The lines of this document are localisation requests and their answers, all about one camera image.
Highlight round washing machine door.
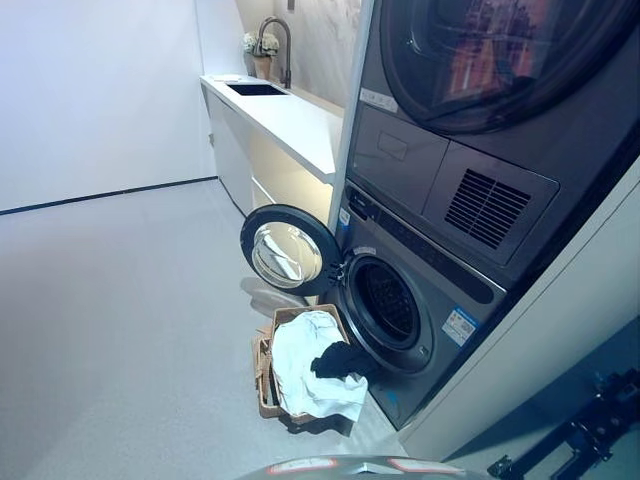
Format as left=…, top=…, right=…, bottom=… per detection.
left=239, top=204, right=346, bottom=304

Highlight grey front-load washing machine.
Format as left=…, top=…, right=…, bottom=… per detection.
left=333, top=178, right=509, bottom=431

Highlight brown woven laundry basket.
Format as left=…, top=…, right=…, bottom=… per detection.
left=250, top=302, right=371, bottom=426

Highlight white counter cabinet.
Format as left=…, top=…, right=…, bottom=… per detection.
left=199, top=74, right=346, bottom=229

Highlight white cloth garment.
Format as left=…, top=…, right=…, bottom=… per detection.
left=270, top=309, right=370, bottom=423

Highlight black cloth garment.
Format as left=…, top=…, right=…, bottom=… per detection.
left=310, top=340, right=384, bottom=384

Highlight white cabinet side panel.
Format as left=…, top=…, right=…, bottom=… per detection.
left=326, top=0, right=376, bottom=230

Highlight dark grey tumble dryer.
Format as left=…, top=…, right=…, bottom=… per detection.
left=343, top=0, right=640, bottom=291

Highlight dark rectangular sink basin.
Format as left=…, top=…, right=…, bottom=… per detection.
left=226, top=83, right=290, bottom=97

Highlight bronze gooseneck faucet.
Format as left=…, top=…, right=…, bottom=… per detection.
left=255, top=16, right=294, bottom=90

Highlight white flowers in pot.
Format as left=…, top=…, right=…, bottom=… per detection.
left=242, top=31, right=280, bottom=80

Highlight silver robot torso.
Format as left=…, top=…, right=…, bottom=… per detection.
left=248, top=455, right=469, bottom=480

